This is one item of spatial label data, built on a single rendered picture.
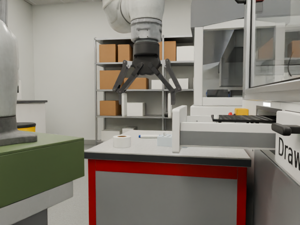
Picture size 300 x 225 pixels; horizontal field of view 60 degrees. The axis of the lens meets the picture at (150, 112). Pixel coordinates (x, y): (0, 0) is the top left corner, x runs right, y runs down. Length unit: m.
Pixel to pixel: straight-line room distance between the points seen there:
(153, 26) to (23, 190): 0.51
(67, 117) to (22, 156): 4.97
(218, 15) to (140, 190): 1.09
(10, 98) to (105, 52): 4.22
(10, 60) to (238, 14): 1.30
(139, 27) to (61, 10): 5.09
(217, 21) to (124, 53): 3.17
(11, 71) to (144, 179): 0.57
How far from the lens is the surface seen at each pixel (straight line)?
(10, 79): 0.61
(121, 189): 0.99
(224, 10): 1.65
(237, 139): 0.66
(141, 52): 0.74
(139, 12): 0.75
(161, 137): 1.05
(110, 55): 4.76
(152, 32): 0.74
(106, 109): 4.74
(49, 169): 0.61
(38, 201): 0.60
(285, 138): 0.56
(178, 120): 0.63
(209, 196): 0.95
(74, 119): 5.46
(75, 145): 0.65
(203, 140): 0.65
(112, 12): 0.89
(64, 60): 5.57
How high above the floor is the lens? 0.96
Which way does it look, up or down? 3 degrees down
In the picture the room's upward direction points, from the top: straight up
